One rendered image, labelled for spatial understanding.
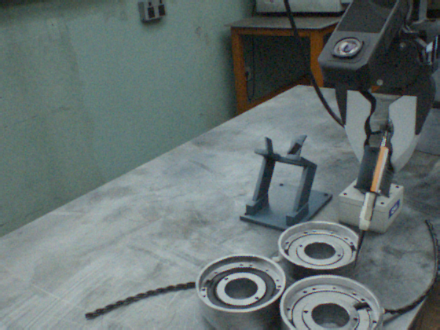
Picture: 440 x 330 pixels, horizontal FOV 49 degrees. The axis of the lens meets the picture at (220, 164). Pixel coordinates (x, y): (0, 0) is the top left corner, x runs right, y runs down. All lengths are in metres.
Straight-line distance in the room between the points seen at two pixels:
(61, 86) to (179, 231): 1.55
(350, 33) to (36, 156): 1.87
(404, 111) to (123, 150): 2.07
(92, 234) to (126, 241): 0.07
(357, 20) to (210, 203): 0.45
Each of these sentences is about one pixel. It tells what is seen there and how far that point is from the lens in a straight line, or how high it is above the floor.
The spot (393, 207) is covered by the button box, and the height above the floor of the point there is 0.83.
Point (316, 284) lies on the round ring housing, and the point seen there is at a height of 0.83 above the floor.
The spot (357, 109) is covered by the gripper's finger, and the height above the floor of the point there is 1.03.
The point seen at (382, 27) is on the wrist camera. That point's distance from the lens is 0.45.
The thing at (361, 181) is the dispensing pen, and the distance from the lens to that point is 0.53.
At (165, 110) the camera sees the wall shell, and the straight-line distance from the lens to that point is 2.64.
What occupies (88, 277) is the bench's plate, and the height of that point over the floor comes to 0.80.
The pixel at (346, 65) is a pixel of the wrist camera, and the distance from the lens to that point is 0.42.
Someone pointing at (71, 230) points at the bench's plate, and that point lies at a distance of 0.82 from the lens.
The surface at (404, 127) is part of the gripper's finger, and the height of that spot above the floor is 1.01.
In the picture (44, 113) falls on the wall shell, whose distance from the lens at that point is 2.19.
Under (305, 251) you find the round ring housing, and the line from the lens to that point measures 0.65.
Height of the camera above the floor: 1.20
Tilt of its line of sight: 25 degrees down
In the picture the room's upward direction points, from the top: 6 degrees counter-clockwise
